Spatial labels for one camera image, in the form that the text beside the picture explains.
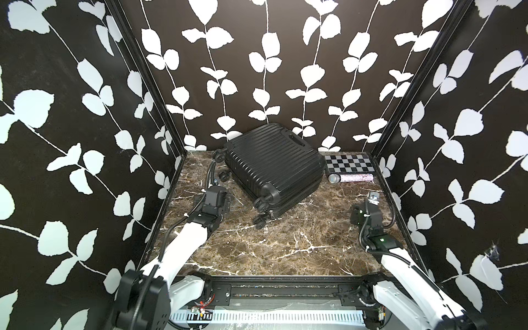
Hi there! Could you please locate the black ribbed hard-shell suitcase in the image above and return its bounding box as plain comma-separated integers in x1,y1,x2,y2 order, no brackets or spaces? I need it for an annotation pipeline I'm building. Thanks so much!
213,123,326,229

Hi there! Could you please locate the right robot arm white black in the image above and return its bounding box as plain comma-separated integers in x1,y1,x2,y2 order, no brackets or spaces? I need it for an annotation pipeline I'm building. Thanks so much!
351,197,489,329

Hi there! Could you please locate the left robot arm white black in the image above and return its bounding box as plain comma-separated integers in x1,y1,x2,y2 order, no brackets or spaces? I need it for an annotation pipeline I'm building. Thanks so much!
111,186,230,329

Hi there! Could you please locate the glittery pink cylinder tube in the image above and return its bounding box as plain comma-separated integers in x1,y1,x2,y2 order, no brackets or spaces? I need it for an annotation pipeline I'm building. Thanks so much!
327,173,374,184

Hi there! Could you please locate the black white checkerboard plate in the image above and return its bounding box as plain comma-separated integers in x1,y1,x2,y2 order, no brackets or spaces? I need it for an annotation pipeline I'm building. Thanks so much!
324,154,375,175

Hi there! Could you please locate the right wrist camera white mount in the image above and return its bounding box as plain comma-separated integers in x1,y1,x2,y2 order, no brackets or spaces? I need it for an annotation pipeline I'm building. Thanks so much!
368,191,380,206

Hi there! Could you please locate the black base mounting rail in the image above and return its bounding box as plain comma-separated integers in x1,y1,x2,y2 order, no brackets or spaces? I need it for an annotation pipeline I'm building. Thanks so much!
172,275,450,308

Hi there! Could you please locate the white slotted cable duct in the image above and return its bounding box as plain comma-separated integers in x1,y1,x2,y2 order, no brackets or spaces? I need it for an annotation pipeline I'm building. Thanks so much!
169,309,365,327

